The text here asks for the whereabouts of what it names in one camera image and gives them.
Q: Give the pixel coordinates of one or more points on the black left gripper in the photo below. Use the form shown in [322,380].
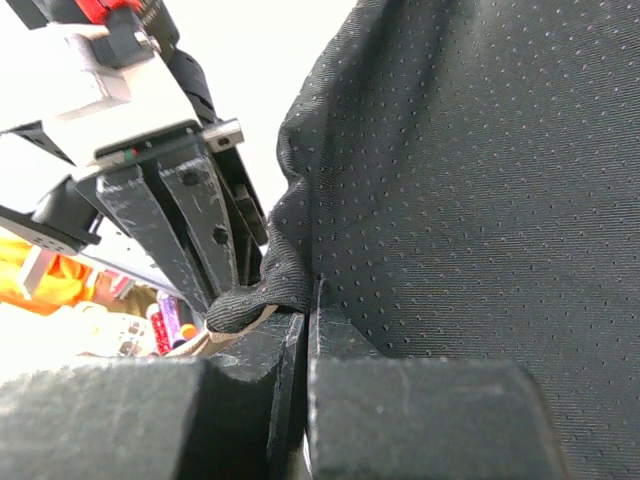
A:
[194,248]

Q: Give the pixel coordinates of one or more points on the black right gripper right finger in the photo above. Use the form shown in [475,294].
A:
[373,417]

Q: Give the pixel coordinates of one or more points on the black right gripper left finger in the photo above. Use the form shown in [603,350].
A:
[238,414]

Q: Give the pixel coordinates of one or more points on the tan black pet tent fabric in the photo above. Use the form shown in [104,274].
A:
[465,177]

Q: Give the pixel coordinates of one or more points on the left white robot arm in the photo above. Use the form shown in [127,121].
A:
[56,209]

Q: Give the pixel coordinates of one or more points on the orange cloth clutter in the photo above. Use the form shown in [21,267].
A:
[64,283]

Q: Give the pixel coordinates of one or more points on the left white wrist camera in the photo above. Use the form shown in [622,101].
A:
[90,87]

